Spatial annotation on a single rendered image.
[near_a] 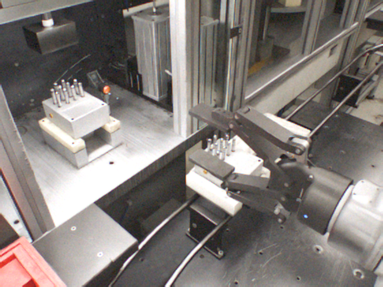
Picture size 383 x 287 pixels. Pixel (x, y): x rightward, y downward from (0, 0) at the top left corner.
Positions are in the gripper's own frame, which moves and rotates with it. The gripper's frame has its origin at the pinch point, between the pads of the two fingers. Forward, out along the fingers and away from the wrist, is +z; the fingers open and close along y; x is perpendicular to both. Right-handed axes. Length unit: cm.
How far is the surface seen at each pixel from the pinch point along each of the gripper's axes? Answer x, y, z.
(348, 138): -81, -44, -3
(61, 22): -2.5, 8.0, 41.4
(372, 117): -223, -112, 12
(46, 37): 2.4, 6.7, 39.3
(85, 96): -3.5, -9.6, 40.2
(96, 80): -21, -21, 64
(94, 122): -0.5, -12.5, 33.1
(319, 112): -90, -44, 13
